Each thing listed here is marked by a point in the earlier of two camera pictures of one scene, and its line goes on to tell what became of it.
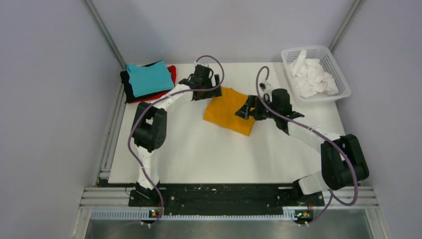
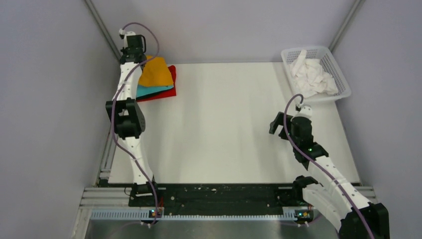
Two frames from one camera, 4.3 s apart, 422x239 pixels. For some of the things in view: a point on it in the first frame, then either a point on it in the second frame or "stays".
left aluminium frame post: [89, 5] stays
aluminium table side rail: [103, 197] stays
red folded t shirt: [172, 69] stays
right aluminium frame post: [355, 4] stays
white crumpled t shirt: [309, 77] stays
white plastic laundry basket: [314, 75] stays
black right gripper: [253, 101] → [279, 120]
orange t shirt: [222, 110] → [155, 72]
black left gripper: [210, 94] → [123, 51]
